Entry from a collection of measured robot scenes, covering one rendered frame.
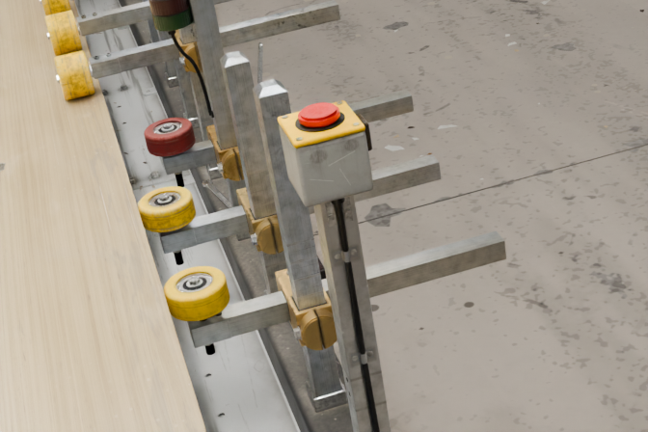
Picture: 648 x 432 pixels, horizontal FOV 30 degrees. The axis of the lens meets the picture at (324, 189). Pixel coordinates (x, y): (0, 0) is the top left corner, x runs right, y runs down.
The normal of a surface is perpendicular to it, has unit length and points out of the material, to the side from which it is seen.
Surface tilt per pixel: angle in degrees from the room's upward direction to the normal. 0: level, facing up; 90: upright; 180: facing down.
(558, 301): 0
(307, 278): 90
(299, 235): 90
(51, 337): 0
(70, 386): 0
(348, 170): 90
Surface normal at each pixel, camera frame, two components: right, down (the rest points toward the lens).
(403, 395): -0.15, -0.87
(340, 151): 0.26, 0.42
